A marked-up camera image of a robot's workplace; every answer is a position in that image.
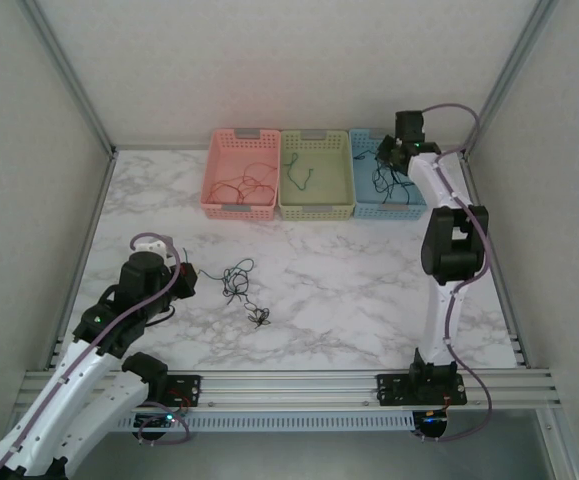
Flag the thin red wire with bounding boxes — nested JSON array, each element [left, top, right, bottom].
[[206, 172, 276, 205]]

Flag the aluminium mounting rail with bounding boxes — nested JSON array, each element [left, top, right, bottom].
[[13, 368, 563, 414]]

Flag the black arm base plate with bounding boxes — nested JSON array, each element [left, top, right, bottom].
[[376, 372, 470, 409], [108, 374, 203, 409]]

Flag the white slotted cable duct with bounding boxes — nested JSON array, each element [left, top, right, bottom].
[[108, 410, 418, 432]]

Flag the green plastic basket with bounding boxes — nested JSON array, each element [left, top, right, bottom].
[[277, 128, 356, 223]]

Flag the thin green wire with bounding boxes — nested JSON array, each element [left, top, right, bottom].
[[282, 152, 317, 193]]

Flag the pink plastic basket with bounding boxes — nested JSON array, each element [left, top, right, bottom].
[[200, 127, 281, 223]]

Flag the aluminium side rail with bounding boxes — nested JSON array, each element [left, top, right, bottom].
[[48, 149, 120, 372], [459, 154, 529, 370]]

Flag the thin orange wire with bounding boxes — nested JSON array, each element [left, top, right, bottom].
[[218, 160, 278, 199]]

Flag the thin teal wire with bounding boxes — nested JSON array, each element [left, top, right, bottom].
[[196, 257, 256, 307]]

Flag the blue plastic basket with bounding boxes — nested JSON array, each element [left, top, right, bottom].
[[347, 126, 430, 221]]

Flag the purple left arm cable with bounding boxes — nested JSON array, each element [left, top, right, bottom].
[[0, 231, 191, 480]]

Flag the aluminium frame post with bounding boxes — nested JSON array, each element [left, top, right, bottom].
[[459, 0, 563, 160], [18, 0, 118, 159]]

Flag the thin black wire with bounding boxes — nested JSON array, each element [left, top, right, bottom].
[[352, 146, 419, 206], [226, 279, 272, 330]]

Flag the black control board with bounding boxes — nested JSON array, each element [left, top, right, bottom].
[[411, 408, 451, 441], [132, 409, 190, 432]]

